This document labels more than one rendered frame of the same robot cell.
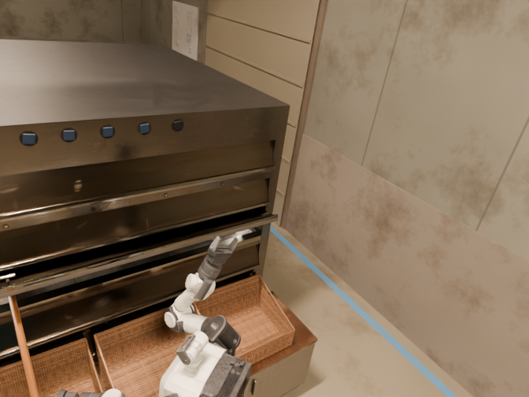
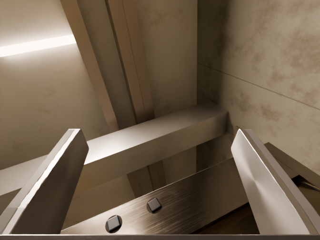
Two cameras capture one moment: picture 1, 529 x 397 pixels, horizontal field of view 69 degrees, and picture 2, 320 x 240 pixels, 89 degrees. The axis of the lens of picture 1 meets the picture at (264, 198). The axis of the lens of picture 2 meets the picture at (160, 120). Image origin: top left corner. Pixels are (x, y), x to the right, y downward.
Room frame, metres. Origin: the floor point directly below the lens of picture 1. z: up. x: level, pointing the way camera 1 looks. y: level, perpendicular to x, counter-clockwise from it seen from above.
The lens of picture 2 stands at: (1.29, 0.10, 1.67)
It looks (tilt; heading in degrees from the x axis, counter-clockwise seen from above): 52 degrees up; 14
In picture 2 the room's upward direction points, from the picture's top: 38 degrees counter-clockwise
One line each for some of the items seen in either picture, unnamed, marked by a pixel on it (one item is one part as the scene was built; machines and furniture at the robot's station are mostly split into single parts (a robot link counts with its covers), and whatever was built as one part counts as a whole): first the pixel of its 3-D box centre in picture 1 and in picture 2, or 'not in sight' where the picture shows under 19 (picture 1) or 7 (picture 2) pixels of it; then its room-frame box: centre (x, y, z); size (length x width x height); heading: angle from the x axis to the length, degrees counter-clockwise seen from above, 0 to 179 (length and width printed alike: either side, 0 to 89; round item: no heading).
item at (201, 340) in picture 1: (194, 349); not in sight; (1.00, 0.18, 1.47); 0.10 x 0.07 x 0.09; 164
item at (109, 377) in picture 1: (156, 360); not in sight; (1.50, 0.49, 0.72); 0.56 x 0.49 x 0.28; 130
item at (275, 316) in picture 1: (242, 321); not in sight; (1.89, 0.03, 0.72); 0.56 x 0.49 x 0.28; 128
